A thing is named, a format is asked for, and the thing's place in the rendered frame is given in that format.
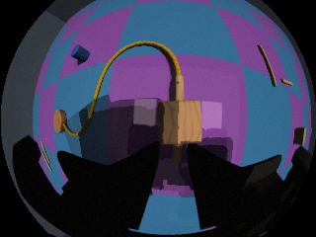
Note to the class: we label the dark blue cylinder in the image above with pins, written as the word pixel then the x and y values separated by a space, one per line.
pixel 80 53

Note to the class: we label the round brown wooden button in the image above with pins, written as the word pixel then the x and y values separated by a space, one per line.
pixel 59 120

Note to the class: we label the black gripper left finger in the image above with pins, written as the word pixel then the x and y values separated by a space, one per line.
pixel 127 181

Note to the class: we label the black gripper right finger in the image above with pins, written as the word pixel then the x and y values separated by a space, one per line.
pixel 217 184

